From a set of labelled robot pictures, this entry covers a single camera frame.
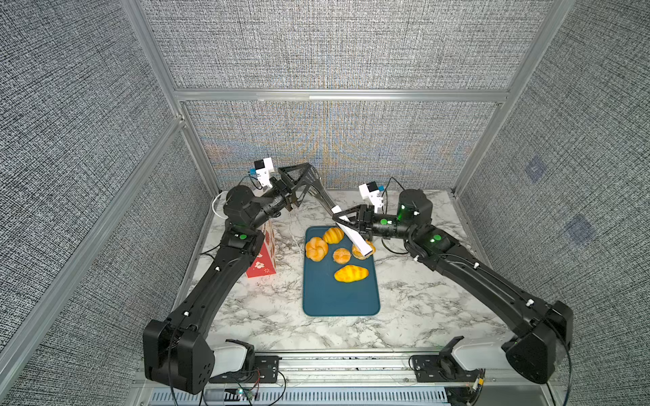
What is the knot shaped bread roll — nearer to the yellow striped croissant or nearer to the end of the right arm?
the yellow striped croissant

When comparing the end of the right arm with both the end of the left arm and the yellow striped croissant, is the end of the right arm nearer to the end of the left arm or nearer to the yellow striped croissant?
the end of the left arm

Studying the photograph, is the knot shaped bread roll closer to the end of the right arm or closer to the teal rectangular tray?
the teal rectangular tray

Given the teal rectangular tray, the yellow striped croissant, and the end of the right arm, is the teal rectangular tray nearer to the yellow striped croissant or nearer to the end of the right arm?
the yellow striped croissant

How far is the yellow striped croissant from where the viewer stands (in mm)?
911

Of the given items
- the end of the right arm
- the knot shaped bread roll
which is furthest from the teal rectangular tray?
the end of the right arm

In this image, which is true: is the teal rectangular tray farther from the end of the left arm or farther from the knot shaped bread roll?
the end of the left arm

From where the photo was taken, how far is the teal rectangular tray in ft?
2.82

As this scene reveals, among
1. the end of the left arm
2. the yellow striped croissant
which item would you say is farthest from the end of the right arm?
the yellow striped croissant

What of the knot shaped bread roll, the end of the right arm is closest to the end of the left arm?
the end of the right arm

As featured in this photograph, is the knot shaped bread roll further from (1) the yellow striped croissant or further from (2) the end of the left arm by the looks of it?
(2) the end of the left arm

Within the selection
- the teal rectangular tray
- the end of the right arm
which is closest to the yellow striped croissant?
the teal rectangular tray

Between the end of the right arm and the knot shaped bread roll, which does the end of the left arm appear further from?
the knot shaped bread roll

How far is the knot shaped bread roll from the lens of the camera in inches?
38.1

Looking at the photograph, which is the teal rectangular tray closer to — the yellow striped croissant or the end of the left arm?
the yellow striped croissant
